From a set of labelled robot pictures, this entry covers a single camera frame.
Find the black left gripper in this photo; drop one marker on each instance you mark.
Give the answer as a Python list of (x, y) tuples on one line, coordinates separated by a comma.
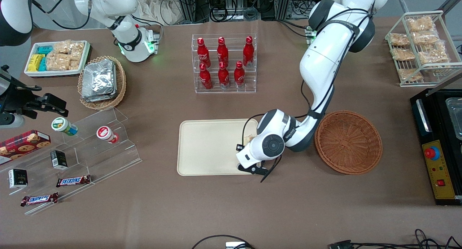
[(238, 147)]

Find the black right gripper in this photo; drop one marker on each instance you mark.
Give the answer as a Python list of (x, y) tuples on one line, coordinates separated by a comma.
[(22, 101)]

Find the triangular sandwich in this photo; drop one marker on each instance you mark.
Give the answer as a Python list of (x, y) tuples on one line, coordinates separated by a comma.
[(250, 139)]

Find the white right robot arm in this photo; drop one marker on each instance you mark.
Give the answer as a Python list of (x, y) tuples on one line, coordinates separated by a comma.
[(126, 36)]

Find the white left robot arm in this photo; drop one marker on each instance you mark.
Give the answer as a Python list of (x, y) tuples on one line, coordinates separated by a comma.
[(321, 65)]

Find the white rectangular snack tray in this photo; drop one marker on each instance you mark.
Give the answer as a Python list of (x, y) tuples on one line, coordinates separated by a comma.
[(54, 73)]

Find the beige plastic serving tray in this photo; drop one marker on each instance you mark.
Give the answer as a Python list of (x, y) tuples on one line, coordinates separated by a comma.
[(209, 148)]

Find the oval tan wicker basket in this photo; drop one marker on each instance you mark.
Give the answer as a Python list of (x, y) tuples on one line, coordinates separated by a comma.
[(121, 86)]

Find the round brown wicker basket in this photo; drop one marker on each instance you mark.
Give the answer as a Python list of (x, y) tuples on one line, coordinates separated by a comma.
[(348, 144)]

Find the green lid yogurt cup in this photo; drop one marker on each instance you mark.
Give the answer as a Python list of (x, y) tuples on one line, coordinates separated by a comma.
[(63, 126)]

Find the teal snack pack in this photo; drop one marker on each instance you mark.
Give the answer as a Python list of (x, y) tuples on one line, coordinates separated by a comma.
[(43, 65), (45, 49)]

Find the clear bag of crackers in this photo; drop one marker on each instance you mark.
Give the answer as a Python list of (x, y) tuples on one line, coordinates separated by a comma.
[(62, 46), (74, 64), (77, 49), (57, 62)]

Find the silver foil packet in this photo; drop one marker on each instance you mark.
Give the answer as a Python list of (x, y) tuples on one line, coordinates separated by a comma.
[(115, 92), (98, 77)]

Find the yellow snack pack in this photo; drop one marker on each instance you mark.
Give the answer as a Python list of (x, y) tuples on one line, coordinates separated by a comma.
[(35, 62)]

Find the red cookie box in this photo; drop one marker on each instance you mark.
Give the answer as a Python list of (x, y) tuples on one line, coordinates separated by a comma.
[(21, 144)]

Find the red lid yogurt cup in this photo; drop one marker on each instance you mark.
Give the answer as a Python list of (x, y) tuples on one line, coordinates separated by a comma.
[(105, 133)]

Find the clear acrylic step display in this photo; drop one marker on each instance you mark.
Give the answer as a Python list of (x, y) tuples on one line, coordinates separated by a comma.
[(101, 158)]

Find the brown Snickers bar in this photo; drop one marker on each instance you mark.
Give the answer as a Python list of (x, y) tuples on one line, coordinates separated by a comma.
[(39, 199), (73, 180)]

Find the white plug connector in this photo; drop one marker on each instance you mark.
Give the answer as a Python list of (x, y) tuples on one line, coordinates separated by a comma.
[(234, 245)]

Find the clear acrylic bottle rack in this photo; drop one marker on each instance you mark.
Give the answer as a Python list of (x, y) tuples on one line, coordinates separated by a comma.
[(225, 91)]

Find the small black white carton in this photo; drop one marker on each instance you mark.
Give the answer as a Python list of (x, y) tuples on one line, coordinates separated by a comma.
[(18, 178)]

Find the red cola bottle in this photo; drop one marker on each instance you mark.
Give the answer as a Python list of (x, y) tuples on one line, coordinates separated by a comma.
[(239, 76), (205, 79), (248, 52), (223, 77), (222, 52), (203, 54)]

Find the beige cloth bag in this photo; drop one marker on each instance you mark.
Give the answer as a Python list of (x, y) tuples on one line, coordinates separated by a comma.
[(155, 7)]

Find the red emergency stop button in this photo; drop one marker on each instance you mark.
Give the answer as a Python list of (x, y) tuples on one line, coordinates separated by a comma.
[(431, 153)]

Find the clear bagged pastry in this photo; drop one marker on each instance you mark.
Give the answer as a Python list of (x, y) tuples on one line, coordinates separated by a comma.
[(402, 54), (409, 74), (426, 37), (433, 56), (420, 24), (399, 39)]

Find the black appliance with yellow panel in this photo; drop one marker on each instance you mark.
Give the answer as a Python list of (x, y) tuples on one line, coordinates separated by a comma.
[(438, 126)]

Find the silver aluminium frame post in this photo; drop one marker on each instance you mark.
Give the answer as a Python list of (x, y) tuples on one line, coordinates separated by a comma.
[(187, 5), (283, 3)]

